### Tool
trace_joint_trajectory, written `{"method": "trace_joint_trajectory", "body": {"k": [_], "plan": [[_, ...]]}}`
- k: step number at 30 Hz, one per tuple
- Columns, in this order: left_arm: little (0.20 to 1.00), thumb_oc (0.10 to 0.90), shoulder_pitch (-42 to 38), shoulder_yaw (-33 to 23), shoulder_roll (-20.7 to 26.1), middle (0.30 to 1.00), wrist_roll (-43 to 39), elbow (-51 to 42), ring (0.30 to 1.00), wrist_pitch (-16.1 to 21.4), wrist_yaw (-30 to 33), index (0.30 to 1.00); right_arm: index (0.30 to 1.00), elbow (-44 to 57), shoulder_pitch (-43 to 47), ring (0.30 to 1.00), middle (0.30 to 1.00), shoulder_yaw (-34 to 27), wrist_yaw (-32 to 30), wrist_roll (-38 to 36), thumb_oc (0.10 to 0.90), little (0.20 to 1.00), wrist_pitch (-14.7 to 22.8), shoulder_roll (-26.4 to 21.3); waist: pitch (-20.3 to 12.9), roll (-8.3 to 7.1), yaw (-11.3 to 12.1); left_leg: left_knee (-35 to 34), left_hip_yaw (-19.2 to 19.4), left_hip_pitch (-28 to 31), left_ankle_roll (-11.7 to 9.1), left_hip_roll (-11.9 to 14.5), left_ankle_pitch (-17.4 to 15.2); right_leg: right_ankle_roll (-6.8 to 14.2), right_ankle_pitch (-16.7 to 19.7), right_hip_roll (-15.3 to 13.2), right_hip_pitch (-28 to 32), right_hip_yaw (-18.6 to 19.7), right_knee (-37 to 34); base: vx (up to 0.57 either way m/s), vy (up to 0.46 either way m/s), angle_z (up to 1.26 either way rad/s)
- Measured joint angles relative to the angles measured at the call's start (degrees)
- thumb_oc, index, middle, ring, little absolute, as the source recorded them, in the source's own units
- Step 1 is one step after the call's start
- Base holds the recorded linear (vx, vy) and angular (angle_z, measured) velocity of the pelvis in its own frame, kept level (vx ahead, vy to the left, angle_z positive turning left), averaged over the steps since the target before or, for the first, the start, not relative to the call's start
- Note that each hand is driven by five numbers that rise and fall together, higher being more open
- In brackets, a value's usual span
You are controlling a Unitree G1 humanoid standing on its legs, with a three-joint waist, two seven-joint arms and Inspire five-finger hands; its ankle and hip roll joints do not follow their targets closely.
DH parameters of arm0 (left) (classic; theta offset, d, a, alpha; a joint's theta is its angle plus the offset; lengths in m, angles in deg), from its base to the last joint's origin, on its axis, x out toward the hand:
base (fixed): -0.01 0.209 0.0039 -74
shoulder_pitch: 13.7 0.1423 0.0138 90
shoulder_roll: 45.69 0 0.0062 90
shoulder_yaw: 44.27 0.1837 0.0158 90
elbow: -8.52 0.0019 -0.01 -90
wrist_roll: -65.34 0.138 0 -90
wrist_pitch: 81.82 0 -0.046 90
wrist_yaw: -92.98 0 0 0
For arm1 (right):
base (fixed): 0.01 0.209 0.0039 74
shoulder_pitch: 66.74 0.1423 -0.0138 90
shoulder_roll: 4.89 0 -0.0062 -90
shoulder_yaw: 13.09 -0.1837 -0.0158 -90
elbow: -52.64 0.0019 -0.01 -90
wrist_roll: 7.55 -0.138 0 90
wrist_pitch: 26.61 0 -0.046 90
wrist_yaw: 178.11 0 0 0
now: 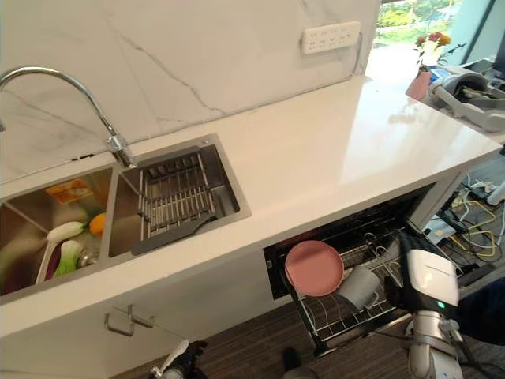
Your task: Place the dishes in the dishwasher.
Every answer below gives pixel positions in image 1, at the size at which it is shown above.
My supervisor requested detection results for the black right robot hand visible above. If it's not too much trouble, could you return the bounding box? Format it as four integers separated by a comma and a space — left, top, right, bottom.
383, 231, 462, 317

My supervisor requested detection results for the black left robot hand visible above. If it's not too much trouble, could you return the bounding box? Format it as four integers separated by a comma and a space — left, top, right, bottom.
168, 339, 209, 379

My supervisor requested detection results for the black built-in dishwasher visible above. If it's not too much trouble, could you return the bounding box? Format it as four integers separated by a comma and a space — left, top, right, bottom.
262, 183, 495, 351

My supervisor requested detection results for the person's leg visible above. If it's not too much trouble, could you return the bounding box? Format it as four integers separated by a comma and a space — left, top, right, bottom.
457, 275, 505, 345

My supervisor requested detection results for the grey mug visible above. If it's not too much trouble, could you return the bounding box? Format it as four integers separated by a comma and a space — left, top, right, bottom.
337, 265, 383, 311

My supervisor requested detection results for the white floor power strip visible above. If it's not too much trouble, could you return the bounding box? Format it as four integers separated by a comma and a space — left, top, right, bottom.
449, 180, 487, 207

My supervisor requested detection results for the pink round plate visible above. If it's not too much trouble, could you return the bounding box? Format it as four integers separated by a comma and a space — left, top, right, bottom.
284, 240, 345, 298

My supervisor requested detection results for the metal sink drain strainer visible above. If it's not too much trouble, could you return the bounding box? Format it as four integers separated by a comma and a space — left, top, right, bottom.
77, 246, 100, 266

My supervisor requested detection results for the green toy cabbage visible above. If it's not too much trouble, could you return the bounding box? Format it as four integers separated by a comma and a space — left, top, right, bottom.
52, 239, 87, 279

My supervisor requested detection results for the dark grey drain rack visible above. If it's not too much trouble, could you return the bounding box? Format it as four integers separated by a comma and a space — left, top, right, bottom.
131, 145, 241, 256

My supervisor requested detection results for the orange toy fruit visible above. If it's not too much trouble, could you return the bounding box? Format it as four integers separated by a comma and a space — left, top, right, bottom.
88, 212, 107, 238

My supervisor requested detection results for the stainless steel double sink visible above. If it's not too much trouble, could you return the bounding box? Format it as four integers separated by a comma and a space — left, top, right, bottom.
0, 133, 253, 298

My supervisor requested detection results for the purple toy eggplant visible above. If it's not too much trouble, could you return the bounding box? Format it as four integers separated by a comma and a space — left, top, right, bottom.
44, 244, 65, 282

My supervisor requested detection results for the white green toy vegetable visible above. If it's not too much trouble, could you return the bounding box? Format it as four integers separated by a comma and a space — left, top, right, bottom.
46, 220, 95, 242

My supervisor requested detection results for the pink flower vase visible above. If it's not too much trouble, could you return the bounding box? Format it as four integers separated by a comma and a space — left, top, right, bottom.
405, 66, 433, 100

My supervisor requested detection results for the white kitchen counter cabinet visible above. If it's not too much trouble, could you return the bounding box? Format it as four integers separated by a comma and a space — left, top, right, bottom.
0, 73, 504, 374

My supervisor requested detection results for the orange package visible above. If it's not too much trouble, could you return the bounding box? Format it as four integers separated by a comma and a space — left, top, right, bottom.
44, 178, 96, 205

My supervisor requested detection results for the colourful flower bouquet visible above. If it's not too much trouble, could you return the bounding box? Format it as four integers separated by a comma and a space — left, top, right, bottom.
413, 30, 467, 69

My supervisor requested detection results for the chrome gooseneck faucet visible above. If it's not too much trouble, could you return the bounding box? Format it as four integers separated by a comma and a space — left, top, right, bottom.
0, 66, 137, 170

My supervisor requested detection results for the silver cabinet handle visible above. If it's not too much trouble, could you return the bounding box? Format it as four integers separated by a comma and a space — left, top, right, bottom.
103, 307, 134, 337
126, 303, 155, 328

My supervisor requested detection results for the yellow floor cable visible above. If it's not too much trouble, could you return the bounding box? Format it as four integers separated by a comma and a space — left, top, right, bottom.
449, 199, 499, 261

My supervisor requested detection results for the wire dishwasher rack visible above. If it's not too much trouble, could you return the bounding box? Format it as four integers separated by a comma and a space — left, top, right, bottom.
290, 231, 420, 345

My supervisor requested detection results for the grey power strip cable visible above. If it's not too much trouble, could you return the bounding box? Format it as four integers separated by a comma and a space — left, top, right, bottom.
346, 33, 366, 82

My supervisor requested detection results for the white wall power strip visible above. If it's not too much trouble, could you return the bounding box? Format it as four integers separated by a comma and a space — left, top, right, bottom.
301, 21, 362, 57

